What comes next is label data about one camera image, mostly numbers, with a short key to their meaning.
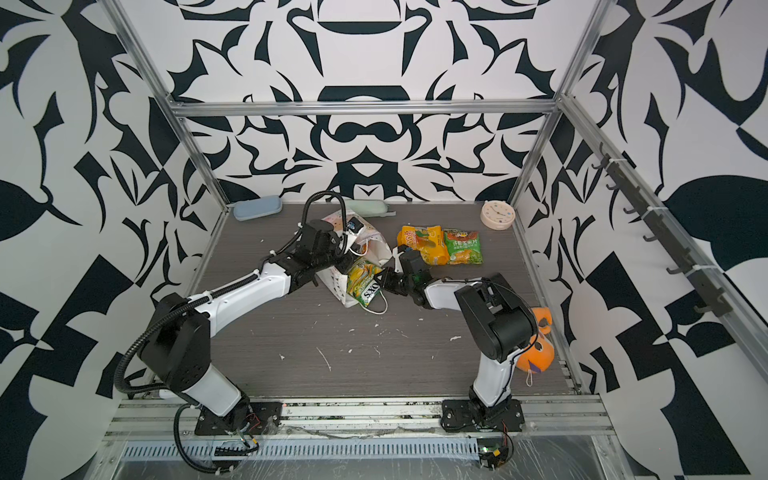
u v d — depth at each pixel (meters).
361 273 0.95
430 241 1.02
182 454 0.68
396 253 0.91
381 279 0.87
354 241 0.76
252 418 0.73
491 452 0.71
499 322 0.50
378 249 0.94
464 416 0.74
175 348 0.44
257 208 1.16
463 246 1.05
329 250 0.71
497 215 1.15
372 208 1.14
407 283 0.76
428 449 0.71
